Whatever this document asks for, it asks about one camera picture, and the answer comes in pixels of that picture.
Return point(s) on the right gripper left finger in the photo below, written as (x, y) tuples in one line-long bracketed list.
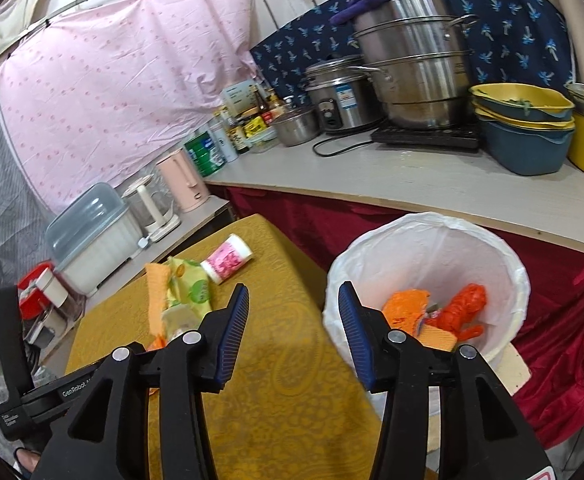
[(104, 433)]

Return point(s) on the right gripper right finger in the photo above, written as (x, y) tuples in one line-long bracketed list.
[(483, 433)]

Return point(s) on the orange snack bag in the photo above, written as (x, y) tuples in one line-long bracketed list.
[(406, 311)]

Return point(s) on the red plastic bag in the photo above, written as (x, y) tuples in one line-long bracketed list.
[(458, 316)]

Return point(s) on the white lined trash bin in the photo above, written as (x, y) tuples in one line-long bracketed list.
[(441, 255)]

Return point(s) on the red plastic basin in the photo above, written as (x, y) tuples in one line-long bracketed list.
[(38, 291)]

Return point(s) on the red satin counter skirt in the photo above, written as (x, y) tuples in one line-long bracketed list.
[(551, 340)]

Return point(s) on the orange ribbed cloth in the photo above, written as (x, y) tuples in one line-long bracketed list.
[(158, 276)]

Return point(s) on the green yellow snack wrapper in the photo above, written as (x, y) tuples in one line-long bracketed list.
[(188, 285)]

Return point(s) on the white dish drainer box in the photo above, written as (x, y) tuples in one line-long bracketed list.
[(92, 238)]

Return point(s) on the white pink paper cup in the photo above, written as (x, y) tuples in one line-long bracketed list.
[(227, 259)]

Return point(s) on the pink electric kettle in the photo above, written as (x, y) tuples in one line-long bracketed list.
[(183, 180)]

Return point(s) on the green white can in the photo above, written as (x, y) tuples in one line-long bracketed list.
[(203, 151)]

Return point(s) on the black induction cooker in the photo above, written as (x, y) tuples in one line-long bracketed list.
[(440, 139)]

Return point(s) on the stacked blue yellow basins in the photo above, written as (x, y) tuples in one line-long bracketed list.
[(527, 129)]

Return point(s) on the pink curtain sheet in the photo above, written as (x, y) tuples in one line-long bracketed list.
[(99, 95)]

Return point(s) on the condiment bottles cluster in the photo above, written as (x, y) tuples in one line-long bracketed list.
[(247, 112)]

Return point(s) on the small steel bowl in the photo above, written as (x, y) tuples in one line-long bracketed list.
[(297, 126)]

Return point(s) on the steel rice cooker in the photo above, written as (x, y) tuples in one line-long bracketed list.
[(343, 95)]

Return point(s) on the large steel steamer pot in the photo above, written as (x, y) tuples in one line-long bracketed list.
[(417, 56)]

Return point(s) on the blue patterned cloth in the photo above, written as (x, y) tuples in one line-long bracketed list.
[(512, 41)]

